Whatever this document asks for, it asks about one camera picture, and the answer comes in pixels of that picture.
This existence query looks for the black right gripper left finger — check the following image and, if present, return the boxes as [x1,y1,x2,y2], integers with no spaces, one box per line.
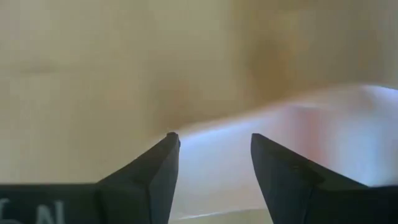
[95,131,182,224]

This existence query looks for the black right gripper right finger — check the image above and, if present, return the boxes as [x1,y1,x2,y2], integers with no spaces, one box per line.
[250,133,370,224]

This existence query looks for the pink rubber slide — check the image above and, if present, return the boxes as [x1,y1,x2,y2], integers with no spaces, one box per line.
[167,83,398,221]

